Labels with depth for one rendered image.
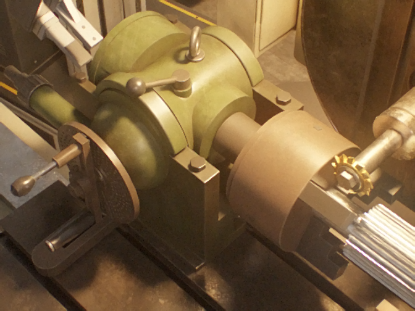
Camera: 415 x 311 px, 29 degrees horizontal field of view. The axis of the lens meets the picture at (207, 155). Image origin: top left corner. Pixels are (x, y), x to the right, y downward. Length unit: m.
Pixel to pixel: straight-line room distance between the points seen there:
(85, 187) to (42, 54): 1.47
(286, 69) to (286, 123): 1.97
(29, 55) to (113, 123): 1.42
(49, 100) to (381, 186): 0.56
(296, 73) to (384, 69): 1.85
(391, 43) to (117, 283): 0.59
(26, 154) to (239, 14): 0.67
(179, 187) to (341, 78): 0.34
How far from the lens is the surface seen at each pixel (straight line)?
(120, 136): 1.21
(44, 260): 1.36
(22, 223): 1.45
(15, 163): 1.89
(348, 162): 1.09
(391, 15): 1.21
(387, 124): 1.16
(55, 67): 2.70
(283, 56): 3.18
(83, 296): 1.34
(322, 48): 1.36
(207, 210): 1.23
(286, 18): 1.54
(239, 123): 1.23
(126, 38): 1.30
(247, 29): 1.50
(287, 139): 1.14
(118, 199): 1.24
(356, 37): 1.30
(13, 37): 2.53
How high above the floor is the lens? 2.15
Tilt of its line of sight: 50 degrees down
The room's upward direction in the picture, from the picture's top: straight up
